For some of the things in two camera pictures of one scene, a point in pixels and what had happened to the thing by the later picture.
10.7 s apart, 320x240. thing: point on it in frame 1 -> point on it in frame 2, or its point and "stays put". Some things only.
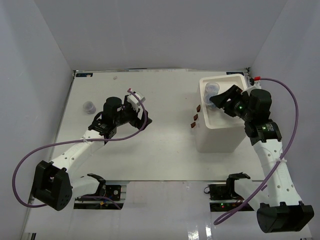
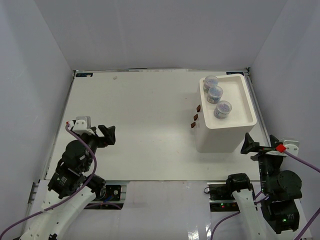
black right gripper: x=234 y=93 -> x=249 y=145
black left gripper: x=137 y=122 -> x=109 y=133
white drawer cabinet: x=217 y=131 stays put
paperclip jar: x=211 y=88 -> x=210 y=81
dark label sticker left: x=84 y=74 stays put
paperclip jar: x=89 y=107 -> x=222 y=109
